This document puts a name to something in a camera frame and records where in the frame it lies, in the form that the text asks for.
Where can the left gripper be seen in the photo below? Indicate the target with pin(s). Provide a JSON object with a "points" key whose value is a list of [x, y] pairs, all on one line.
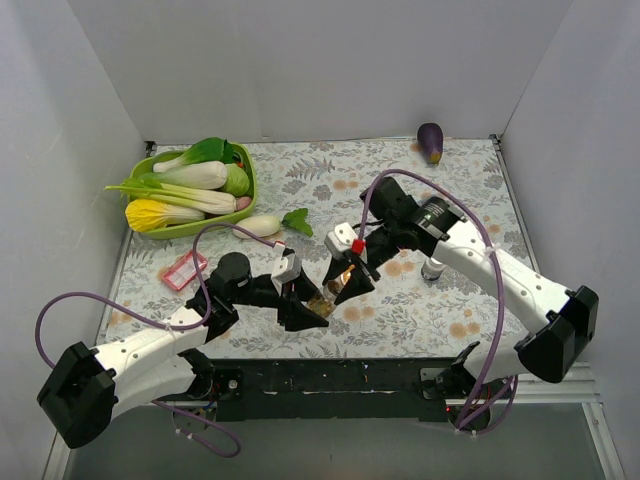
{"points": [[286, 301]]}

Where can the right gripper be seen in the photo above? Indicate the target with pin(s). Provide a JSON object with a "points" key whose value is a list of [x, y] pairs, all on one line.
{"points": [[367, 263]]}

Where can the clear bottle of yellow pills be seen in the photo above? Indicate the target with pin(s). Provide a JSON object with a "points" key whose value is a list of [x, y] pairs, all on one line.
{"points": [[323, 303]]}

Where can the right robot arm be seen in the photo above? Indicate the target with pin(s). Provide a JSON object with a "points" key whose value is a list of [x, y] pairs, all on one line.
{"points": [[558, 322]]}

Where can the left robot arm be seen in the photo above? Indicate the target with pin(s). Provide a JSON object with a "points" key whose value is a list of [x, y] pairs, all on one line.
{"points": [[88, 387]]}

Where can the white cap pill bottle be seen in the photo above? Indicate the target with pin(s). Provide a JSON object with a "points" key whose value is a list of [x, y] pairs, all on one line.
{"points": [[431, 269]]}

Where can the white radish with leaf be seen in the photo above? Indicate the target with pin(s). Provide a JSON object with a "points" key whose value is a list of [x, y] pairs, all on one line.
{"points": [[266, 225]]}

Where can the floral table mat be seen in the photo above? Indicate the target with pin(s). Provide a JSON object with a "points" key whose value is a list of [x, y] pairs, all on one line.
{"points": [[405, 316]]}

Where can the pink sweet potato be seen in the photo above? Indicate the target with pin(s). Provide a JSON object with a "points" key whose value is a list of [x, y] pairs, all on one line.
{"points": [[242, 203]]}

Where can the pink rectangular pill box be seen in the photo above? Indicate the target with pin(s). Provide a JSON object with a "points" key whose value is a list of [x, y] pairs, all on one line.
{"points": [[183, 271]]}

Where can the long white celery cabbage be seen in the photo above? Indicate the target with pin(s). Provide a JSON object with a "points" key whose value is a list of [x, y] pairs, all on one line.
{"points": [[209, 202]]}

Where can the green round cabbage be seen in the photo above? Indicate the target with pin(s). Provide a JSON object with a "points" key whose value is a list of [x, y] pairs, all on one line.
{"points": [[237, 182]]}

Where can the purple eggplant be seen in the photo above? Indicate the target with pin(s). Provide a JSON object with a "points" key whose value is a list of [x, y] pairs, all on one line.
{"points": [[430, 138]]}

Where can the white bok choy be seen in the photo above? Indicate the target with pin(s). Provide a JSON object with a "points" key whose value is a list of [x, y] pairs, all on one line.
{"points": [[201, 166]]}

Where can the yellow napa cabbage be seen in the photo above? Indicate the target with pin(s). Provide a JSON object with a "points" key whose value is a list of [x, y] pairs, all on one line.
{"points": [[144, 215]]}

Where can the green vegetable basket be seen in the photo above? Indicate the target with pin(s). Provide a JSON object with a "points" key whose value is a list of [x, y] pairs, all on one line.
{"points": [[241, 157]]}

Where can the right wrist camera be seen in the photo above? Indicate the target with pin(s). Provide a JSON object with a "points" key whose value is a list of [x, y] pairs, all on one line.
{"points": [[342, 239]]}

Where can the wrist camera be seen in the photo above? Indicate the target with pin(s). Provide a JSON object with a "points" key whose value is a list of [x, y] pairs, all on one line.
{"points": [[342, 239], [287, 266]]}

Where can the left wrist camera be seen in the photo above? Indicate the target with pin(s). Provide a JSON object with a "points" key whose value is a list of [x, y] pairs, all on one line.
{"points": [[287, 266]]}

